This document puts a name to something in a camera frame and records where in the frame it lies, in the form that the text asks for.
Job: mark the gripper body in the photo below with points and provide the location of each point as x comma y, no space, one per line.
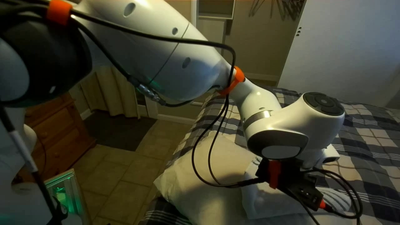
289,170

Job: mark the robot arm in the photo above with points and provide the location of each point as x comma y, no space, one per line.
162,53

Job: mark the white towel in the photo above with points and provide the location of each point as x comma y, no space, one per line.
268,200

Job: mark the plaid bed blanket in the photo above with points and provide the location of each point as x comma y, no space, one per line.
368,140

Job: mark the cream pillow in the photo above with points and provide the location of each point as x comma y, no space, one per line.
200,181

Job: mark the white door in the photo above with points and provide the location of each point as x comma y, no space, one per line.
343,47

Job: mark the dark floor rug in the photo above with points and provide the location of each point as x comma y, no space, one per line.
120,129

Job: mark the beige curtain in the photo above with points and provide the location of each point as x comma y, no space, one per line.
109,93

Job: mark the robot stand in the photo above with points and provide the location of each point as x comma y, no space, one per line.
67,193

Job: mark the wooden dresser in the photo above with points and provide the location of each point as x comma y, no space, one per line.
59,131

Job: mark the dark wall decoration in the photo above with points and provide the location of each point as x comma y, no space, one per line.
281,7

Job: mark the wall shelf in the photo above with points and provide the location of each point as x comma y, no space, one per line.
216,8

